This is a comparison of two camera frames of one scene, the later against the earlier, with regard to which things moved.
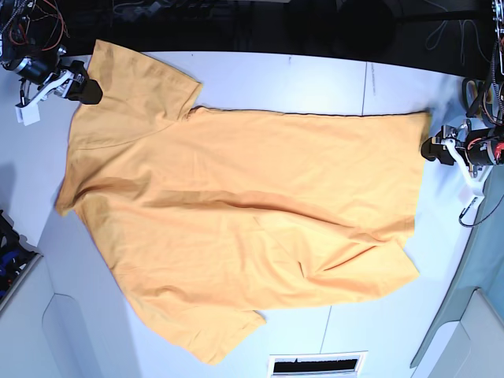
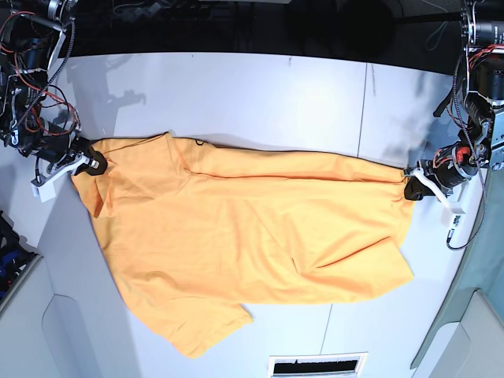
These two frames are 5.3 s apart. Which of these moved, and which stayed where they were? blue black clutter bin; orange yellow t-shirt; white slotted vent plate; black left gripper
Moved: black left gripper; orange yellow t-shirt
Stayed: blue black clutter bin; white slotted vent plate
